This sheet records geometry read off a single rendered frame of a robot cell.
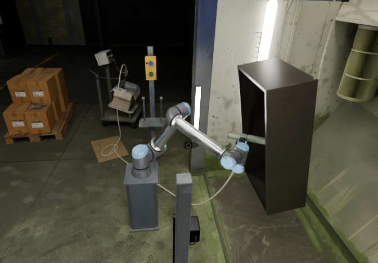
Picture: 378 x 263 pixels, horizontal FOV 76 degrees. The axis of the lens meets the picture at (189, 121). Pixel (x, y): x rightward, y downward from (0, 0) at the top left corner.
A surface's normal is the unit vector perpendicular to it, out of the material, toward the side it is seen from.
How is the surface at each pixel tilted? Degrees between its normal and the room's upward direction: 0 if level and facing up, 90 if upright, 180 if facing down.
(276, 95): 91
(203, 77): 90
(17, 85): 90
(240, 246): 0
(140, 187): 90
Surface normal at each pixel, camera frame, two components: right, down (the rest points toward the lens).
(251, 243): 0.04, -0.88
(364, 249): -0.81, -0.46
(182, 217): 0.12, 0.47
